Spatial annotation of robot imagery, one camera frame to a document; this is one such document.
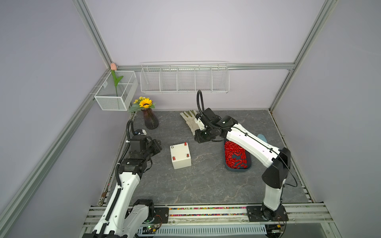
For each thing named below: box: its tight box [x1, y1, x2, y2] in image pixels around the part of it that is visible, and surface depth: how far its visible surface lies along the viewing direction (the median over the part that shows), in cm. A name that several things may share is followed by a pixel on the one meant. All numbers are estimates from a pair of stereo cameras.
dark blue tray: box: [223, 137, 252, 173], surface depth 93 cm
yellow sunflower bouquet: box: [128, 96, 156, 114], surface depth 93 cm
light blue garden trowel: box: [256, 133, 268, 143], surface depth 107 cm
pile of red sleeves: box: [224, 140, 249, 170], surface depth 93 cm
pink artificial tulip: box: [110, 62, 124, 97], surface depth 91 cm
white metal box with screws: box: [169, 141, 192, 170], surface depth 87 cm
